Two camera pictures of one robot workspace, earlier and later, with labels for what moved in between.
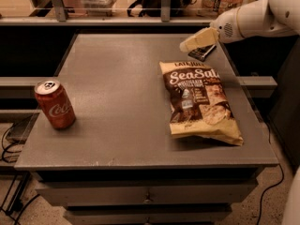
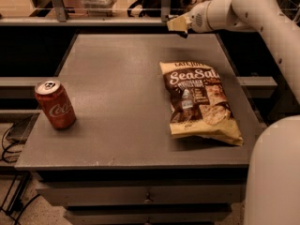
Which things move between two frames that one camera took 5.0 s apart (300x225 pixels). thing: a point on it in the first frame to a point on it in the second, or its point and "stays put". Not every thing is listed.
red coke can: (55, 103) stays put
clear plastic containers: (97, 1) stays put
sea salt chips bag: (199, 103) stays put
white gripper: (225, 28) to (197, 20)
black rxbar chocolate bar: (200, 53) to (183, 34)
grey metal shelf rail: (61, 18) stays put
